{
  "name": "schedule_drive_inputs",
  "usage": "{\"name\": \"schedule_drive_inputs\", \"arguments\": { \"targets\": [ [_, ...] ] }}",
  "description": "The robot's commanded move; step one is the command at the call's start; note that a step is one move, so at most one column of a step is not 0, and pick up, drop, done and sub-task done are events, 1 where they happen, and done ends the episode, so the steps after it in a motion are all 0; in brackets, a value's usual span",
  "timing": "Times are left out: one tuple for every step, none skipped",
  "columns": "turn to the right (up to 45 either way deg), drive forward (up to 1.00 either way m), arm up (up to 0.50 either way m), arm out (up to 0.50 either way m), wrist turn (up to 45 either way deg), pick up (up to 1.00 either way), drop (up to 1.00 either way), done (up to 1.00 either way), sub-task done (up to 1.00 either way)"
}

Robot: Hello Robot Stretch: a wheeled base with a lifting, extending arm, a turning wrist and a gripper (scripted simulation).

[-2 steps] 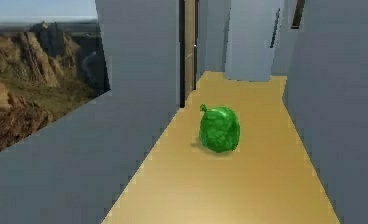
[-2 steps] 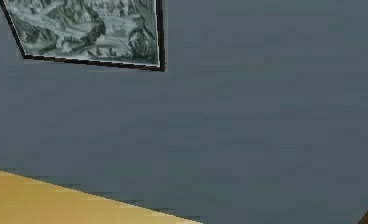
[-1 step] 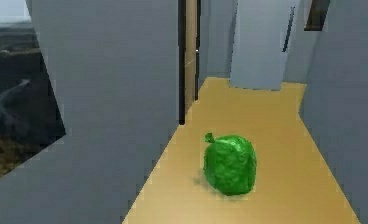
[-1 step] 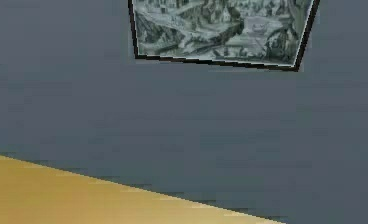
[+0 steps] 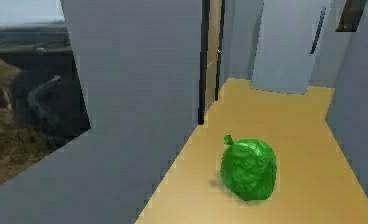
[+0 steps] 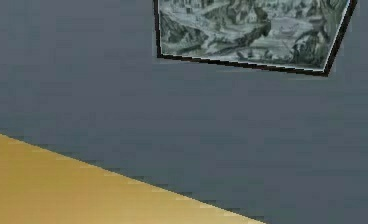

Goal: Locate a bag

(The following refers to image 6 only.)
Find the black framed grey landscape picture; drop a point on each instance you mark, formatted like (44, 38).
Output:
(248, 31)

